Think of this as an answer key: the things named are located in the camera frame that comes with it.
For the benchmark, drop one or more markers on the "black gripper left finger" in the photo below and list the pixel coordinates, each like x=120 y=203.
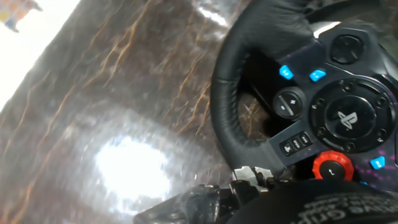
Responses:
x=192 y=202

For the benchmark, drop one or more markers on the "black gaming steering wheel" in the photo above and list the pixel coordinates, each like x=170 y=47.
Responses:
x=351 y=118

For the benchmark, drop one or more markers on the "Rubik's cube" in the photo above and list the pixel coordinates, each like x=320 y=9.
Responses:
x=17 y=12

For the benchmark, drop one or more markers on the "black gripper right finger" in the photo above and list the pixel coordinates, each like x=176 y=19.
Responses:
x=265 y=175

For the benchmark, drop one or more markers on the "dark brown marble mat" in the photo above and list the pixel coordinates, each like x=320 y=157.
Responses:
x=124 y=77

